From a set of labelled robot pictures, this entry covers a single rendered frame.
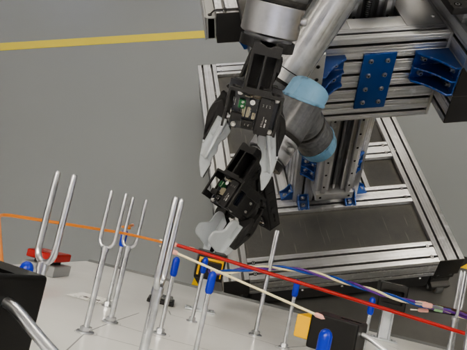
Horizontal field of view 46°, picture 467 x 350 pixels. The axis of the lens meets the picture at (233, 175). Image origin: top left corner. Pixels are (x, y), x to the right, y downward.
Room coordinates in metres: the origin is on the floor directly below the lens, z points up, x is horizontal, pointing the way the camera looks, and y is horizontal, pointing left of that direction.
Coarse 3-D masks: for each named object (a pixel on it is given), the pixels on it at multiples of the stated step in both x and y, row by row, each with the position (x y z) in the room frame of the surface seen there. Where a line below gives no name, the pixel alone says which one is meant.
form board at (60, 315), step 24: (72, 264) 0.60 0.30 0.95; (96, 264) 0.65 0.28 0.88; (48, 288) 0.40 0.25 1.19; (72, 288) 0.42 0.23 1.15; (144, 288) 0.50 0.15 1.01; (192, 288) 0.58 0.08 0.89; (48, 312) 0.30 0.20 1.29; (72, 312) 0.31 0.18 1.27; (96, 312) 0.33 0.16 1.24; (120, 312) 0.35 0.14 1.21; (144, 312) 0.36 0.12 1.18; (168, 312) 0.38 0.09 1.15; (216, 312) 0.43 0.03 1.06; (240, 312) 0.46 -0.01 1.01; (264, 312) 0.49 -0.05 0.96; (288, 312) 0.53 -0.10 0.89; (48, 336) 0.24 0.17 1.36; (72, 336) 0.25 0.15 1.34; (96, 336) 0.26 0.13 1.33; (120, 336) 0.27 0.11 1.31; (168, 336) 0.29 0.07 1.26; (192, 336) 0.30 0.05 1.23; (216, 336) 0.32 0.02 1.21; (240, 336) 0.33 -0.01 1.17; (264, 336) 0.35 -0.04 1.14; (288, 336) 0.37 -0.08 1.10
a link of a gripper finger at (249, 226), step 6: (258, 216) 0.59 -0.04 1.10; (240, 222) 0.59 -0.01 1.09; (246, 222) 0.58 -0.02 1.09; (252, 222) 0.58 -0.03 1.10; (258, 222) 0.58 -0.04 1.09; (246, 228) 0.57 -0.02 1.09; (252, 228) 0.57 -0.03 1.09; (240, 234) 0.57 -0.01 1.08; (246, 234) 0.56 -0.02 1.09; (252, 234) 0.57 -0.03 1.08; (234, 240) 0.56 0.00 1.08; (240, 240) 0.56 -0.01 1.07; (246, 240) 0.56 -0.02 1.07; (234, 246) 0.55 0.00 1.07
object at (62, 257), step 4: (32, 248) 0.51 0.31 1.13; (28, 252) 0.50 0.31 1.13; (32, 252) 0.49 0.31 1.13; (44, 252) 0.49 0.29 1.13; (48, 252) 0.50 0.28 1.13; (60, 252) 0.52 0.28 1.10; (32, 256) 0.49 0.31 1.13; (44, 256) 0.49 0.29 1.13; (48, 256) 0.49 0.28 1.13; (60, 256) 0.49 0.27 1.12; (64, 256) 0.50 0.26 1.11; (68, 256) 0.51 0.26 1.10; (36, 260) 0.49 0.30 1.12; (56, 260) 0.48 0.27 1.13; (60, 260) 0.49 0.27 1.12; (64, 260) 0.50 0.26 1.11; (68, 260) 0.51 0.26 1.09; (52, 264) 0.49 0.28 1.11; (56, 264) 0.49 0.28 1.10
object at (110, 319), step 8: (144, 208) 0.40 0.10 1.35; (128, 216) 0.40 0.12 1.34; (144, 216) 0.40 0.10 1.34; (128, 224) 0.39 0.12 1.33; (136, 240) 0.37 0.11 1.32; (128, 248) 0.37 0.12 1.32; (128, 256) 0.36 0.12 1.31; (120, 272) 0.35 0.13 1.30; (120, 280) 0.34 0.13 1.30; (120, 288) 0.33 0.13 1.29; (112, 304) 0.32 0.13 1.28; (112, 312) 0.31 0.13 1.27; (104, 320) 0.30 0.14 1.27; (112, 320) 0.30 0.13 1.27
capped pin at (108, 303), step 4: (120, 240) 0.43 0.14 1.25; (120, 244) 0.42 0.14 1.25; (120, 248) 0.42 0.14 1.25; (120, 252) 0.42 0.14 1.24; (120, 256) 0.41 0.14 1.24; (116, 260) 0.41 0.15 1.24; (116, 264) 0.40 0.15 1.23; (116, 268) 0.40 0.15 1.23; (116, 272) 0.40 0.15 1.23; (112, 276) 0.39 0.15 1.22; (112, 280) 0.39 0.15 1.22; (112, 284) 0.38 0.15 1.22; (112, 288) 0.38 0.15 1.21; (108, 292) 0.38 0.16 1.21; (112, 292) 0.38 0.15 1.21; (108, 296) 0.37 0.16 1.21; (108, 300) 0.37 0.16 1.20; (104, 304) 0.36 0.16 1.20; (108, 304) 0.36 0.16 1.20
